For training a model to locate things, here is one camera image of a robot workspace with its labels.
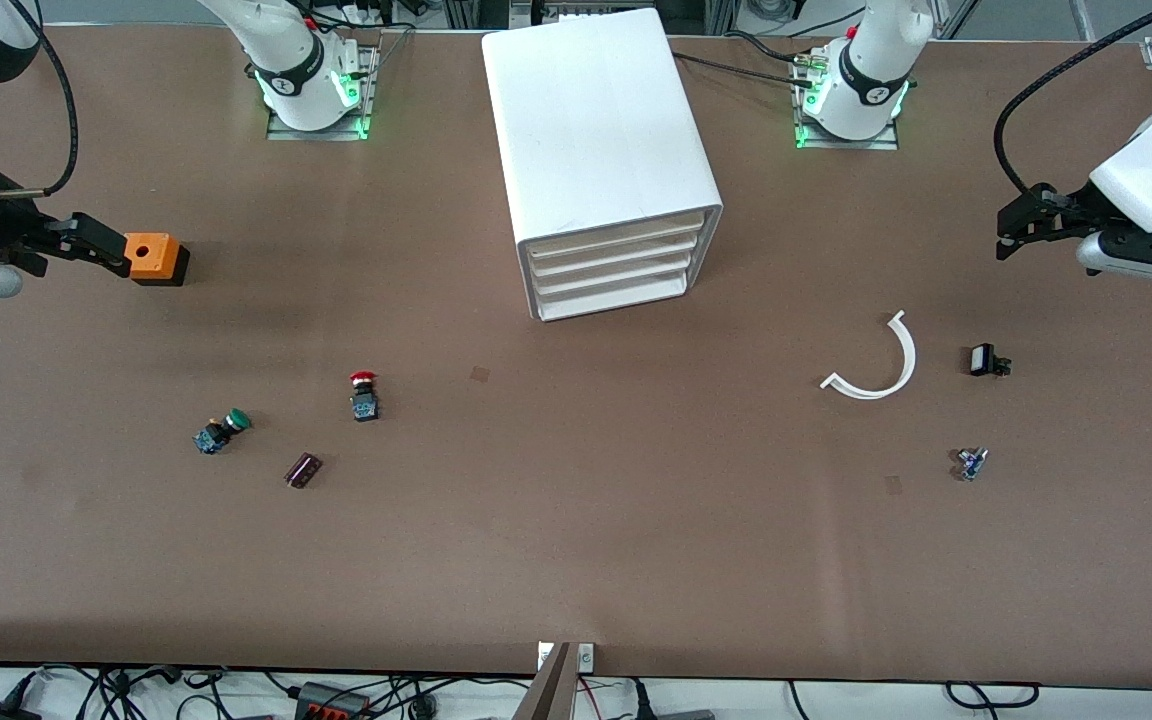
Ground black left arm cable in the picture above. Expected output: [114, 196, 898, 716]
[994, 0, 1152, 198]

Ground white drawer cabinet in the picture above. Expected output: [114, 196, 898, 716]
[481, 8, 724, 323]

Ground brown camera stand pole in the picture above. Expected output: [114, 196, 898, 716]
[513, 642, 577, 720]

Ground black looped cable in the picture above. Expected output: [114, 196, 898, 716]
[944, 681, 1042, 710]

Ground black power strip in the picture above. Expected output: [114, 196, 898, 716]
[294, 682, 373, 720]

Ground green push button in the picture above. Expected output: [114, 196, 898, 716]
[193, 408, 253, 456]

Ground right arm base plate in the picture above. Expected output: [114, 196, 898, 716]
[266, 45, 379, 142]

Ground red push button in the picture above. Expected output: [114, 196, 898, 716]
[349, 370, 383, 423]

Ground orange box with hole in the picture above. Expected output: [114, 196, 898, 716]
[124, 232, 191, 288]

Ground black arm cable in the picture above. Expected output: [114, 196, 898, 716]
[0, 0, 79, 198]
[994, 0, 1152, 198]

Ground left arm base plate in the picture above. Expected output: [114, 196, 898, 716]
[794, 40, 902, 151]

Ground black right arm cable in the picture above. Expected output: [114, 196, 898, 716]
[0, 0, 79, 198]

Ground black cable bundle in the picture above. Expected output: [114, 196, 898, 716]
[0, 664, 537, 720]

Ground black base cable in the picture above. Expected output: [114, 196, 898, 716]
[724, 30, 812, 63]
[674, 52, 817, 89]

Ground white plastic drawer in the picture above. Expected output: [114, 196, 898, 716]
[533, 252, 702, 293]
[536, 270, 689, 321]
[526, 212, 709, 257]
[530, 235, 705, 274]

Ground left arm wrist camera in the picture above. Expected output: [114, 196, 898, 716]
[1076, 232, 1152, 291]

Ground white curved plastic clip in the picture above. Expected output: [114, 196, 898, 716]
[820, 310, 918, 401]

